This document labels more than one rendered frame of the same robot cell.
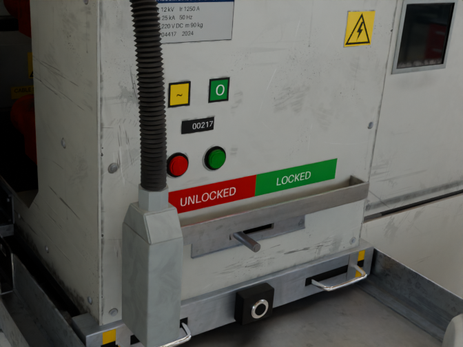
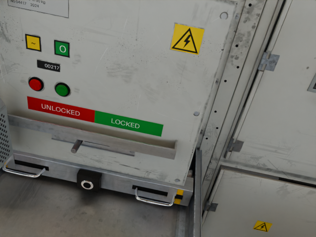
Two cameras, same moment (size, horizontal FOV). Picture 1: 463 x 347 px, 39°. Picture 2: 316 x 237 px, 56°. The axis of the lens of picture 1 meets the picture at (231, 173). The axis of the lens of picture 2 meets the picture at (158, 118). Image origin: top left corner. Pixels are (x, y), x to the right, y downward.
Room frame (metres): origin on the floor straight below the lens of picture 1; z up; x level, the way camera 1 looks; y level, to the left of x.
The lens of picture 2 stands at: (0.53, -0.49, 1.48)
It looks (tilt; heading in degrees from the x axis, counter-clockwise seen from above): 34 degrees down; 38
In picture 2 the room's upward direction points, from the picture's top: 11 degrees clockwise
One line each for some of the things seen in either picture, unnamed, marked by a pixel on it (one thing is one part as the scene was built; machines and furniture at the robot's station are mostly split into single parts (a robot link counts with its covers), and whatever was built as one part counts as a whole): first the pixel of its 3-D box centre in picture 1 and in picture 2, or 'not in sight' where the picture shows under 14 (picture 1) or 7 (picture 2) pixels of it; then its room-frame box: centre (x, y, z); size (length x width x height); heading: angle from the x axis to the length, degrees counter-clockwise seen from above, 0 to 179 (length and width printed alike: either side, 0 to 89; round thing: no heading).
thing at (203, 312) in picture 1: (240, 292); (93, 171); (0.90, -0.03, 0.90); 0.54 x 0.05 x 0.06; 126
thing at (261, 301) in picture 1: (255, 304); (88, 181); (0.86, -0.05, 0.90); 0.06 x 0.03 x 0.05; 126
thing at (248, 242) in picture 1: (244, 234); (78, 140); (0.85, -0.03, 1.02); 0.06 x 0.02 x 0.04; 36
